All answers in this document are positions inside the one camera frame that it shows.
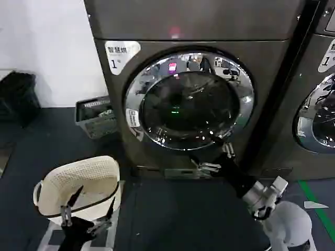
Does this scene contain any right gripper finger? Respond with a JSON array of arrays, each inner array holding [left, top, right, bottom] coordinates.
[[214, 138, 236, 159], [189, 157, 220, 173]]

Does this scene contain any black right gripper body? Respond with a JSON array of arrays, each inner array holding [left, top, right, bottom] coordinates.
[[216, 153, 259, 200]]

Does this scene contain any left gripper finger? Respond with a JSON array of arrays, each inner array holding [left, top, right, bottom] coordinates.
[[60, 185, 84, 227], [87, 197, 116, 235]]

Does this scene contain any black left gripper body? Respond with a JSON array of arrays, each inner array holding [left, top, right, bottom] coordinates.
[[60, 216, 95, 251]]

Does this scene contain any round glass dryer door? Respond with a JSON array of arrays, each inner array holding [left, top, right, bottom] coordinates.
[[292, 73, 335, 155], [125, 44, 256, 152]]

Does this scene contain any grey basket platform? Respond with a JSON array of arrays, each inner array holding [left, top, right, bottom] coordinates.
[[39, 209, 118, 251]]

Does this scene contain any white perforated laundry basket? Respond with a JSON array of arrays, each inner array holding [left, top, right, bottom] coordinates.
[[32, 155, 122, 218]]

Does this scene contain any grey tumble dryer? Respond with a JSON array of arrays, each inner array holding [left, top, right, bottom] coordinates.
[[272, 0, 335, 181], [83, 0, 321, 181]]

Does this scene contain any grey triangular floor marker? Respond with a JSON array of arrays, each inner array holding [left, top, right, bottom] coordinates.
[[303, 200, 329, 210]]

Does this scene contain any white door warning sticker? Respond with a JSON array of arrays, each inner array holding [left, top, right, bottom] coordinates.
[[125, 108, 144, 137]]

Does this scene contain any green floor tape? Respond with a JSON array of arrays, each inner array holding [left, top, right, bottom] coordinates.
[[299, 180, 335, 243]]

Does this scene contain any grey plastic crate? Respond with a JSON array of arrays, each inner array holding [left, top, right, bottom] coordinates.
[[75, 95, 118, 140]]

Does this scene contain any black plastic crate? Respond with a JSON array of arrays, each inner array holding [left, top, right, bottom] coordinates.
[[0, 70, 42, 127]]

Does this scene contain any white number sticker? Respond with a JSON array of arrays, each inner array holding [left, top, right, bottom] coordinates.
[[104, 40, 141, 76], [317, 39, 335, 74]]

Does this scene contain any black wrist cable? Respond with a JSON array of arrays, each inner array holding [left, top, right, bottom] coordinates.
[[251, 205, 273, 221]]

